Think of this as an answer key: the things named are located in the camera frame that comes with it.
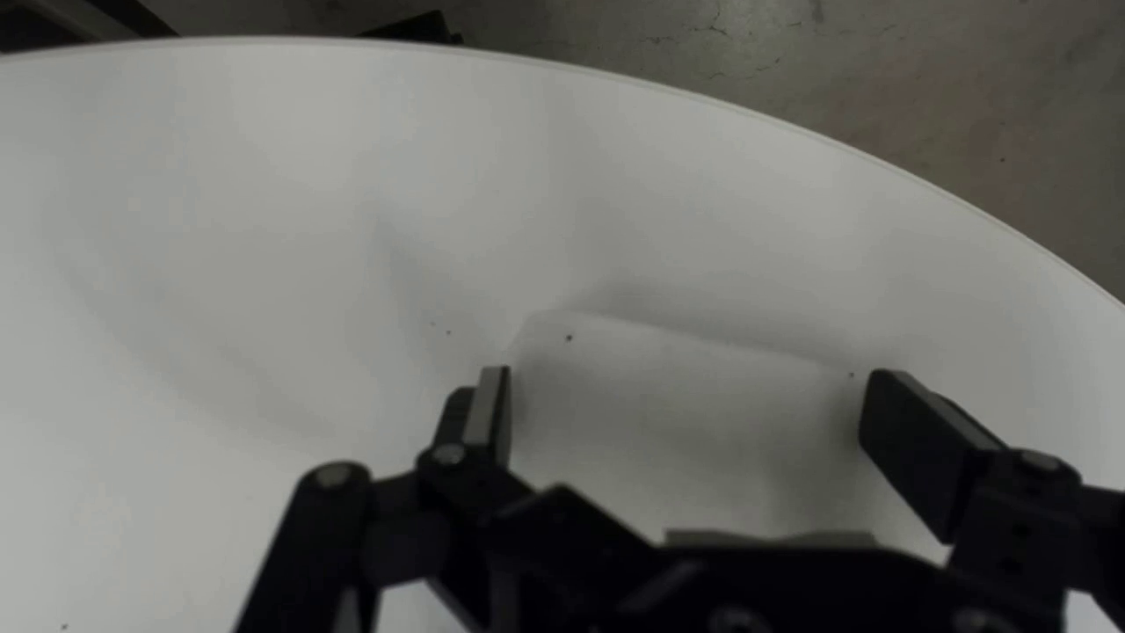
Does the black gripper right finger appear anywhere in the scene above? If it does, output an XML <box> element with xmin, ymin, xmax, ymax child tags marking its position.
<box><xmin>859</xmin><ymin>365</ymin><xmax>1083</xmax><ymax>557</ymax></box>

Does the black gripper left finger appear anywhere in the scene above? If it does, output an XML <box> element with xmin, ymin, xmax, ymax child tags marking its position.
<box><xmin>417</xmin><ymin>363</ymin><xmax>518</xmax><ymax>477</ymax></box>

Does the white red striped tea towel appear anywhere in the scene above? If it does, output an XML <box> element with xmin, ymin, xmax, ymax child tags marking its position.
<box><xmin>510</xmin><ymin>307</ymin><xmax>878</xmax><ymax>553</ymax></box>

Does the round white pedestal table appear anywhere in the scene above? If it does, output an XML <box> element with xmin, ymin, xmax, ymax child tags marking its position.
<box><xmin>0</xmin><ymin>33</ymin><xmax>1125</xmax><ymax>633</ymax></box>

